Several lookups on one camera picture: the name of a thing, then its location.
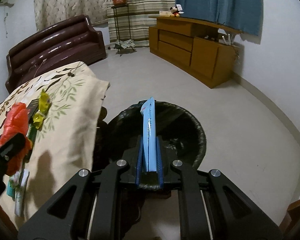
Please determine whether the white green wrapper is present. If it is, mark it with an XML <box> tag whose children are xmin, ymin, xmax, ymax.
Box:
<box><xmin>6</xmin><ymin>168</ymin><xmax>30</xmax><ymax>217</ymax></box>

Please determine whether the orange plastic bag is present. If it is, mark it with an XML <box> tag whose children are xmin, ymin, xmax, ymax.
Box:
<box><xmin>0</xmin><ymin>102</ymin><xmax>32</xmax><ymax>176</ymax></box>

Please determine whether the yellow snack wrapper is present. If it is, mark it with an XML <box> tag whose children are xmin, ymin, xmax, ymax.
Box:
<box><xmin>32</xmin><ymin>89</ymin><xmax>51</xmax><ymax>129</ymax></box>

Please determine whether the light blue wrapper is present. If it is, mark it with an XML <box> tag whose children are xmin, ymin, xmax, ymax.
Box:
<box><xmin>140</xmin><ymin>97</ymin><xmax>157</xmax><ymax>172</ymax></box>

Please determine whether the black trash bin with liner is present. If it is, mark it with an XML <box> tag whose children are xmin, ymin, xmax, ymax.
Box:
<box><xmin>92</xmin><ymin>101</ymin><xmax>206</xmax><ymax>190</ymax></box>

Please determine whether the floral beige tablecloth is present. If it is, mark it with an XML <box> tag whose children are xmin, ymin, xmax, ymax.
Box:
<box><xmin>0</xmin><ymin>62</ymin><xmax>109</xmax><ymax>228</ymax></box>

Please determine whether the dark brown leather sofa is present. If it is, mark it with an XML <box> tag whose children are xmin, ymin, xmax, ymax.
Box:
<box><xmin>5</xmin><ymin>15</ymin><xmax>107</xmax><ymax>93</ymax></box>

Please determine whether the wooden TV cabinet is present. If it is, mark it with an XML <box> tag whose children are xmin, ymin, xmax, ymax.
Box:
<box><xmin>149</xmin><ymin>16</ymin><xmax>243</xmax><ymax>88</ymax></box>

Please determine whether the beige patterned curtain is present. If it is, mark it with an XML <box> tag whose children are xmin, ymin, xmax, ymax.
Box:
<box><xmin>34</xmin><ymin>0</ymin><xmax>107</xmax><ymax>30</ymax></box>

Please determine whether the white router on cabinet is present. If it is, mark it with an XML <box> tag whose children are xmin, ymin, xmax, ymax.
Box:
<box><xmin>218</xmin><ymin>33</ymin><xmax>236</xmax><ymax>46</ymax></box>

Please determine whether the striped cloth on stand shelf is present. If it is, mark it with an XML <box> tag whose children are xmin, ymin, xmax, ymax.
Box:
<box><xmin>114</xmin><ymin>39</ymin><xmax>135</xmax><ymax>50</ymax></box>

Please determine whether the black metal plant stand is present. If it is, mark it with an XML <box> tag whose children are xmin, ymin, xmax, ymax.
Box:
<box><xmin>111</xmin><ymin>3</ymin><xmax>135</xmax><ymax>56</ymax></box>

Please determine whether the Mickey Mouse plush toy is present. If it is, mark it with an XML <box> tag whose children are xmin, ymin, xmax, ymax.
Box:
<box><xmin>170</xmin><ymin>6</ymin><xmax>180</xmax><ymax>17</ymax></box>

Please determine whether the blue curtain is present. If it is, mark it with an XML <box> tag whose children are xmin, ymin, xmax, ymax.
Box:
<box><xmin>175</xmin><ymin>0</ymin><xmax>263</xmax><ymax>36</ymax></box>

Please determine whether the beige box on cabinet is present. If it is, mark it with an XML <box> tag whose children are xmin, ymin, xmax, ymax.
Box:
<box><xmin>159</xmin><ymin>11</ymin><xmax>175</xmax><ymax>17</ymax></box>

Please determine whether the striped curtain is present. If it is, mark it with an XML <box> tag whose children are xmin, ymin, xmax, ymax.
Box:
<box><xmin>107</xmin><ymin>0</ymin><xmax>175</xmax><ymax>47</ymax></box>

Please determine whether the white cable on sofa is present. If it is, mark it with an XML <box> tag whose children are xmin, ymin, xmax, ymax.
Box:
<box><xmin>27</xmin><ymin>58</ymin><xmax>48</xmax><ymax>79</ymax></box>

